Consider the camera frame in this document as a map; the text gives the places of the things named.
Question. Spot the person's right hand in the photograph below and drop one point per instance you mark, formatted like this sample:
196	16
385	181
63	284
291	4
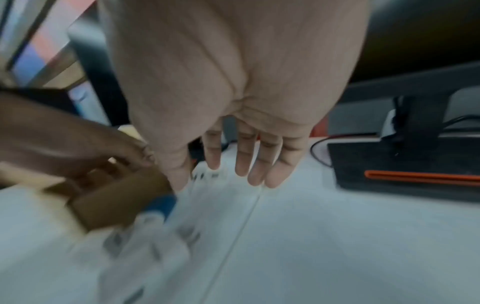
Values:
232	68

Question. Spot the person's left hand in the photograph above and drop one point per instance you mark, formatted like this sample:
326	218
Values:
108	148

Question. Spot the brown cardboard box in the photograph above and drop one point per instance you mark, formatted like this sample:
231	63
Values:
120	199

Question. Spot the person's left forearm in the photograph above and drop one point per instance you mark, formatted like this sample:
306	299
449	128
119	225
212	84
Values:
33	130

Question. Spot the black chair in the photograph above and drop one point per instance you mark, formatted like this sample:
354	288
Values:
97	68

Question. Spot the white and blue plastic package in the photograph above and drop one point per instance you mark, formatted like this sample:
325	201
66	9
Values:
150	246

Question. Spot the white power strip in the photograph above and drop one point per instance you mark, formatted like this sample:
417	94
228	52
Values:
221	178

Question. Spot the white plug adapter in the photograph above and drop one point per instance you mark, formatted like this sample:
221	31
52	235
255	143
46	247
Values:
389	124

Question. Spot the black monitor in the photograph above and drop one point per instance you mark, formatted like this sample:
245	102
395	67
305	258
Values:
412	38

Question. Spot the black monitor stand neck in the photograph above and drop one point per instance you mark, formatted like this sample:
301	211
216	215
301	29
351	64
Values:
423	118

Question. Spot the orange strip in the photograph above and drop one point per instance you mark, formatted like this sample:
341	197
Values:
420	175

